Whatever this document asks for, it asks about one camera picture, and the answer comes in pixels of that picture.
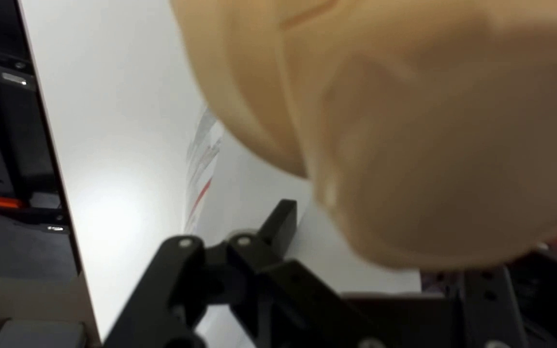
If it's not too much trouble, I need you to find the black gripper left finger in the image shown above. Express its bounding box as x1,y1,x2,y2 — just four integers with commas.
103,197,347,348

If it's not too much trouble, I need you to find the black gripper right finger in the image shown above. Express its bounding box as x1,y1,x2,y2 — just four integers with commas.
421,247,557,348

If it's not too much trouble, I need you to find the translucent white plastic jug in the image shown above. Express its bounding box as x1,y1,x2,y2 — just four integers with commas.
181,104,424,348

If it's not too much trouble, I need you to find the tan plastic water bottle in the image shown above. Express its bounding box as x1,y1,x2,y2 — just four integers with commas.
169,0,557,272

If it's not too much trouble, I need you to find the orange-handled black clamp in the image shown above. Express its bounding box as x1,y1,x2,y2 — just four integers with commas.
0,0,103,348

